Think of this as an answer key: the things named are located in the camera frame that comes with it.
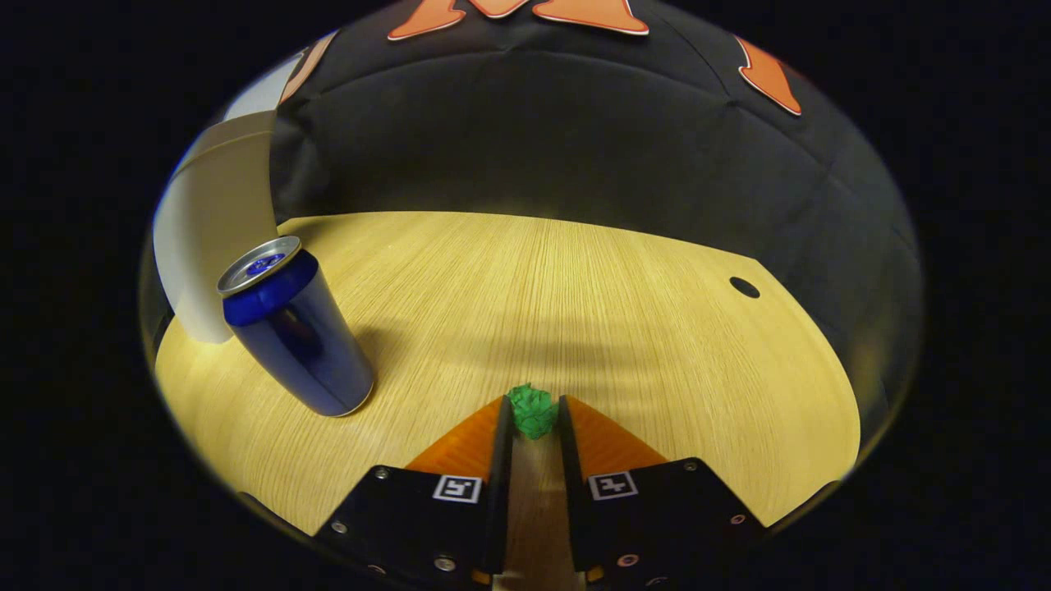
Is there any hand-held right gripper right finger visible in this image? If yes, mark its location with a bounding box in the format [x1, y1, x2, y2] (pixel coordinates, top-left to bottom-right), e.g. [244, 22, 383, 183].
[558, 395, 769, 586]

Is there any blue pop can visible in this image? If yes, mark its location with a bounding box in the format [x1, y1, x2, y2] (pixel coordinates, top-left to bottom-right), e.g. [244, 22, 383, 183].
[216, 235, 377, 419]

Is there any white desktop garbage bin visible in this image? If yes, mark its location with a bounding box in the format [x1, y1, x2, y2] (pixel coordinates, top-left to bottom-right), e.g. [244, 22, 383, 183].
[152, 110, 281, 345]

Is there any green paper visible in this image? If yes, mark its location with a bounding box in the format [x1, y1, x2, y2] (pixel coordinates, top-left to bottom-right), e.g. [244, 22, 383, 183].
[506, 383, 560, 441]

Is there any light wooden desktop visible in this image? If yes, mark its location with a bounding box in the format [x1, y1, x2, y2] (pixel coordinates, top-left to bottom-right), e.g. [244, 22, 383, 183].
[154, 210, 862, 591]

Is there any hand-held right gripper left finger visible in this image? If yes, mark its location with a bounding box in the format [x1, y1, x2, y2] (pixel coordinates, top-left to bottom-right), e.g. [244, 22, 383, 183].
[315, 395, 515, 586]

